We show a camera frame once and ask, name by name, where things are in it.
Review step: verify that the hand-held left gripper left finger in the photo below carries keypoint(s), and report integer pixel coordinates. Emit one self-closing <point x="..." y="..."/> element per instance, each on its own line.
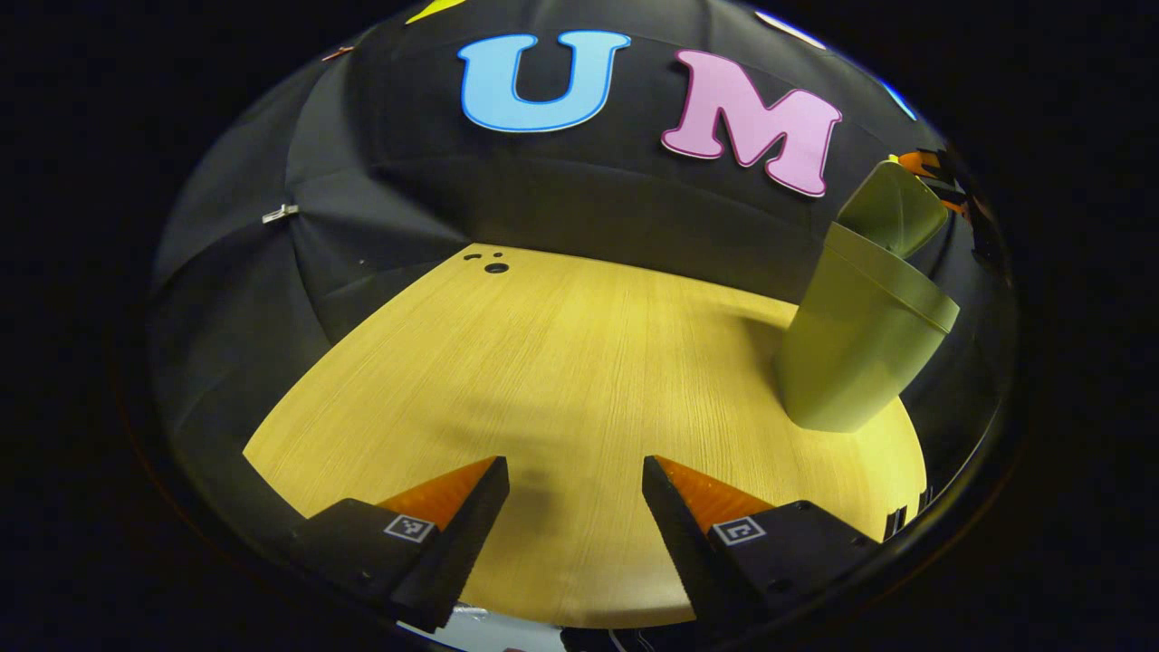
<point x="457" y="552"/>

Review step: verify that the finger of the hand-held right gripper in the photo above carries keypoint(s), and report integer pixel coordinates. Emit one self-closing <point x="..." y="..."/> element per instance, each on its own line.
<point x="919" y="163"/>

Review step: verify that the pale green desktop garbage bin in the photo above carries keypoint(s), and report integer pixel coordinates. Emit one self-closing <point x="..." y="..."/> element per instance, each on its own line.
<point x="851" y="353"/>

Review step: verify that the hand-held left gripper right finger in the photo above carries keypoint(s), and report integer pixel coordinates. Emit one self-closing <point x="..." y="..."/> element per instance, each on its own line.
<point x="688" y="552"/>

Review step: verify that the wooden desktop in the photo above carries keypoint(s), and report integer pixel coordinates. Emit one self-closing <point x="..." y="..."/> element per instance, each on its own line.
<point x="561" y="362"/>

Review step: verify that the red cloth clip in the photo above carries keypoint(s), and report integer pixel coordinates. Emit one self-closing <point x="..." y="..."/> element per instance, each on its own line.
<point x="337" y="52"/>

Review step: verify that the white cloth clip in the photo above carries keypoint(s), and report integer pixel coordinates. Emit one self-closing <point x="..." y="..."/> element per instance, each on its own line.
<point x="279" y="214"/>

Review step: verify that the black backdrop cloth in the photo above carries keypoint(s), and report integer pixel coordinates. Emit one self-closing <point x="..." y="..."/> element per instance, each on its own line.
<point x="407" y="199"/>

